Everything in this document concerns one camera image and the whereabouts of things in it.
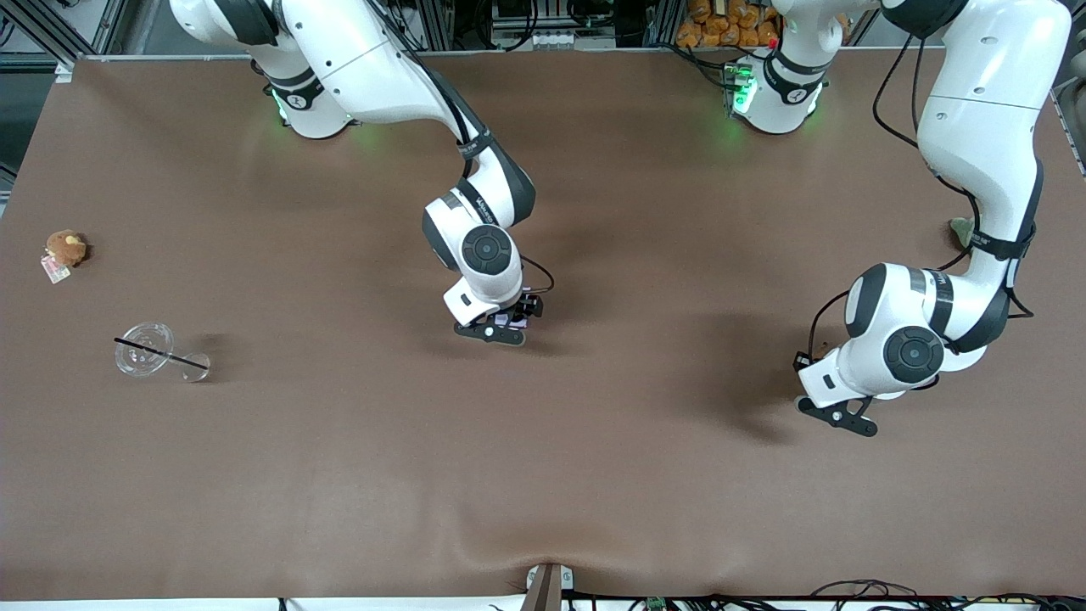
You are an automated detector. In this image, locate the clear plastic cup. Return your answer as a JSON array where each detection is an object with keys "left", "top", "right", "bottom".
[{"left": 115, "top": 322, "right": 211, "bottom": 383}]

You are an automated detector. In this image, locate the orange plush toy pile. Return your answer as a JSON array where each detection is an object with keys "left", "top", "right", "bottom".
[{"left": 675, "top": 0, "right": 783, "bottom": 49}]

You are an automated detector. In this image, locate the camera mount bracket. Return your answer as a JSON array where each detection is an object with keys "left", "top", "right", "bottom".
[{"left": 525, "top": 562, "right": 574, "bottom": 611}]

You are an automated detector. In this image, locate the aluminium frame post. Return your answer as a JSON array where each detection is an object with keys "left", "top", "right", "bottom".
[{"left": 0, "top": 0, "right": 130, "bottom": 67}]

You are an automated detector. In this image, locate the black straw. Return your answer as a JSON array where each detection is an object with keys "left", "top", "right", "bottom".
[{"left": 114, "top": 337, "right": 210, "bottom": 371}]

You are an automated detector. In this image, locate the white electronic device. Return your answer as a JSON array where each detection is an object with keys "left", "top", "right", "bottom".
[{"left": 490, "top": 27, "right": 618, "bottom": 52}]

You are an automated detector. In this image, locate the brown plush toy with tag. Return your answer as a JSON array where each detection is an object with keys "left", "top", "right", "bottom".
[{"left": 40, "top": 230, "right": 89, "bottom": 284}]

